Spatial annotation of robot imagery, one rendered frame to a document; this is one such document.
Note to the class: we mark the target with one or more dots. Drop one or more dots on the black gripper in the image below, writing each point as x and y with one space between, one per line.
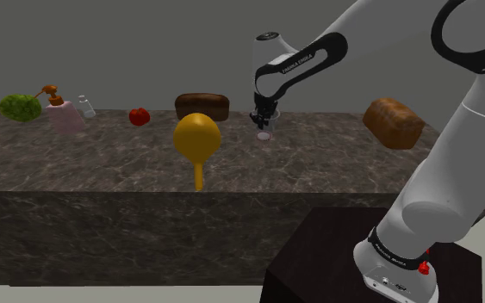
264 110

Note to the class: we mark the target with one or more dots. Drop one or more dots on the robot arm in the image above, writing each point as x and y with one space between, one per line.
443 168

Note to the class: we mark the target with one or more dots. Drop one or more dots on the clear glass cup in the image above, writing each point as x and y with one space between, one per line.
269 128

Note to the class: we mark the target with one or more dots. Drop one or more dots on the dark brown bread loaf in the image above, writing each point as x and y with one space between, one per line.
202 105

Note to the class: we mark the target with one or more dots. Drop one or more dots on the yellow ladle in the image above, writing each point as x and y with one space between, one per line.
197 136

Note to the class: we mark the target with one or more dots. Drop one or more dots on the red tomato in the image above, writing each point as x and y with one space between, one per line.
139 116

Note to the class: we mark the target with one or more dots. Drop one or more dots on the light brown bread loaf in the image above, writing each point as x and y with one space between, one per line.
393 124

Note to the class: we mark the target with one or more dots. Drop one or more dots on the dark robot stand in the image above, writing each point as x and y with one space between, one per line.
322 260

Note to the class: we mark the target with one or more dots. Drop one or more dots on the small clear bottle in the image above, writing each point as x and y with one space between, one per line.
86 107

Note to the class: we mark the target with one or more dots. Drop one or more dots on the pink soap dispenser bottle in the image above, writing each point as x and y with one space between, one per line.
63 115

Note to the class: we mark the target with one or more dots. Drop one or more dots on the green lettuce head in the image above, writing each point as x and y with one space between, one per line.
19 108

